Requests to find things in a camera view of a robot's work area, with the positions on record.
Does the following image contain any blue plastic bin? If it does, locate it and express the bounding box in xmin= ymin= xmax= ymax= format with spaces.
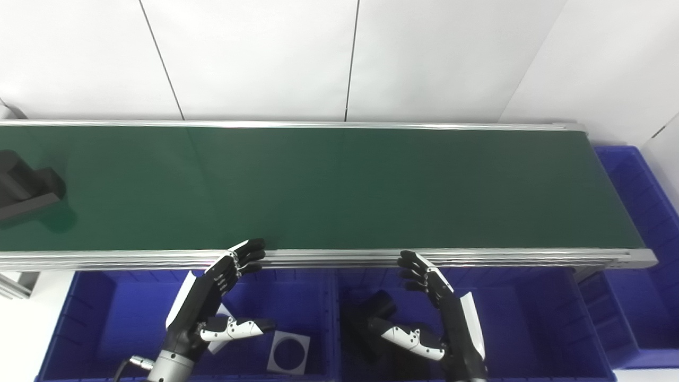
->
xmin=577 ymin=145 xmax=679 ymax=370
xmin=333 ymin=267 xmax=617 ymax=382
xmin=36 ymin=268 xmax=340 ymax=382

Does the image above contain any white square part black circle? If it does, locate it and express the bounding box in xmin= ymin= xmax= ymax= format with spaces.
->
xmin=266 ymin=330 xmax=311 ymax=376

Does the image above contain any black cylinder-on-plate part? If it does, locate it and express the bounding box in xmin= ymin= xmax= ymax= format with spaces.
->
xmin=0 ymin=150 xmax=67 ymax=221
xmin=344 ymin=289 xmax=399 ymax=367

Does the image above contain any white flat part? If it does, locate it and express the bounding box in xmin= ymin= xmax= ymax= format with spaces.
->
xmin=206 ymin=302 xmax=235 ymax=354

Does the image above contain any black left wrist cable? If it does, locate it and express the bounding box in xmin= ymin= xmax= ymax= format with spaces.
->
xmin=112 ymin=355 xmax=155 ymax=382

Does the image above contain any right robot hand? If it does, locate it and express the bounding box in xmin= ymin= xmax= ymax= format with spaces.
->
xmin=368 ymin=250 xmax=488 ymax=382

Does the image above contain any green conveyor belt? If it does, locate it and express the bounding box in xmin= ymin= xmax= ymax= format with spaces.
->
xmin=0 ymin=119 xmax=659 ymax=272
xmin=0 ymin=126 xmax=645 ymax=251

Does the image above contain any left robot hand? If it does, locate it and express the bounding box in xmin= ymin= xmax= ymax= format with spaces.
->
xmin=163 ymin=239 xmax=277 ymax=357

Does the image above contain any aluminium conveyor leg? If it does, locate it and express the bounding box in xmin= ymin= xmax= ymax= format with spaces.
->
xmin=0 ymin=271 xmax=41 ymax=301

